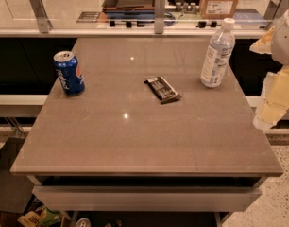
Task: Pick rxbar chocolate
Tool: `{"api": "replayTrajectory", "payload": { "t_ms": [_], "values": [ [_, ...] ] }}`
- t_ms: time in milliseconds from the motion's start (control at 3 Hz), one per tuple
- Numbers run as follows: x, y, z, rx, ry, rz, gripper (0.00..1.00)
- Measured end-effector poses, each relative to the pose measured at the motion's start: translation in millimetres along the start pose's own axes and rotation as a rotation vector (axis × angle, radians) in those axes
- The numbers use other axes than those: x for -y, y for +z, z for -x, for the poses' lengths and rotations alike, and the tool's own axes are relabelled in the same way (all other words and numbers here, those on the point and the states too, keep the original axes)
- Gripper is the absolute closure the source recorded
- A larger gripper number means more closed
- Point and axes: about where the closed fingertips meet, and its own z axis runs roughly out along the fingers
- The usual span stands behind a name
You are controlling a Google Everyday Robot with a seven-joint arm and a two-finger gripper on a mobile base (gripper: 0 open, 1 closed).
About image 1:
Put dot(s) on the yellow taped gripper finger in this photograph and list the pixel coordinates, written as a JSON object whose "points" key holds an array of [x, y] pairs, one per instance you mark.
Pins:
{"points": [[274, 101], [264, 44]]}

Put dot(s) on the black RXBAR chocolate wrapper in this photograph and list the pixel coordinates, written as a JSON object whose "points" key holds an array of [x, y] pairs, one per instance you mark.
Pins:
{"points": [[163, 90]]}

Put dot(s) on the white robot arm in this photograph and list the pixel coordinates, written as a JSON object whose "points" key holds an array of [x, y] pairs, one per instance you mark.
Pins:
{"points": [[280, 41]]}

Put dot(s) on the clear plastic water bottle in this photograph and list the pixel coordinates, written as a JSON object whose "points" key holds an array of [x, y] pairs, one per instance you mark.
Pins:
{"points": [[218, 54]]}

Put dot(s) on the cardboard box with label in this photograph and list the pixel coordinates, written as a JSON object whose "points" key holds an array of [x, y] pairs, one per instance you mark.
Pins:
{"points": [[217, 9]]}

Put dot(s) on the blue Pepsi soda can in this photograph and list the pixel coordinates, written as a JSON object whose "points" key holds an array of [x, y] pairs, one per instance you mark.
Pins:
{"points": [[69, 73]]}

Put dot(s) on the soda can under table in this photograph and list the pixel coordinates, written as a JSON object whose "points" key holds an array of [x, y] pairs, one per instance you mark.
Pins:
{"points": [[83, 222]]}

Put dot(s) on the grey table drawer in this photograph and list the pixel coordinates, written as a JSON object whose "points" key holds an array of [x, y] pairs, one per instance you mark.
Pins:
{"points": [[147, 198]]}

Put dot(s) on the snack bags under table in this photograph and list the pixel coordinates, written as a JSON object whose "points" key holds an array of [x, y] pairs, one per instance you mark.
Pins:
{"points": [[41, 217]]}

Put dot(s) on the right metal glass bracket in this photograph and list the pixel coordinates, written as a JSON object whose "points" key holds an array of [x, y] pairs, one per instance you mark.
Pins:
{"points": [[274, 11]]}

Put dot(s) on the metal glass bracket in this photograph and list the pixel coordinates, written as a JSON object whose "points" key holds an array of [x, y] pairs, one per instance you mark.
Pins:
{"points": [[159, 16], [274, 11], [43, 22]]}

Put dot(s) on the middle metal glass bracket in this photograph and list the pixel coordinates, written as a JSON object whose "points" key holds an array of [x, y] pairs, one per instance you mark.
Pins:
{"points": [[159, 16]]}

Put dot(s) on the left metal glass bracket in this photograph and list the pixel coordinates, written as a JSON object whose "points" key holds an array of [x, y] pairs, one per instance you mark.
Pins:
{"points": [[43, 22]]}

